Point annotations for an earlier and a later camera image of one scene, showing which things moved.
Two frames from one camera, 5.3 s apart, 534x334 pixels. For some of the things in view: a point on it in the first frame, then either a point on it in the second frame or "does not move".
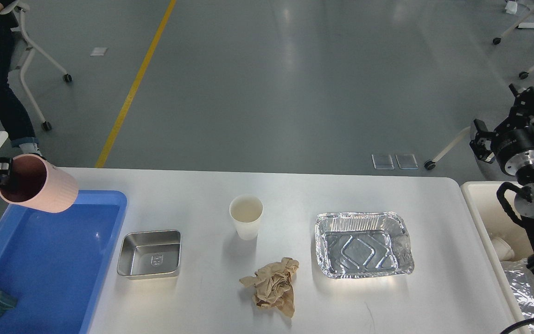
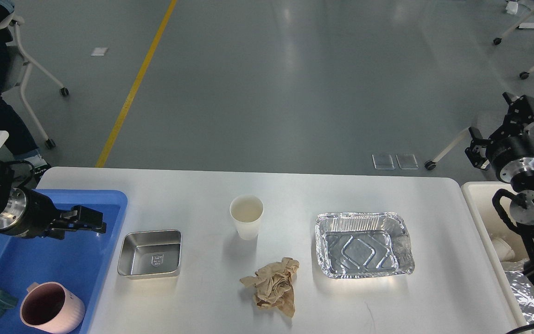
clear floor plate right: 406,161 does not move
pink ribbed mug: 35,183 to 51,307
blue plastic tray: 56,264 does not move
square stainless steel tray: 150,254 does not move
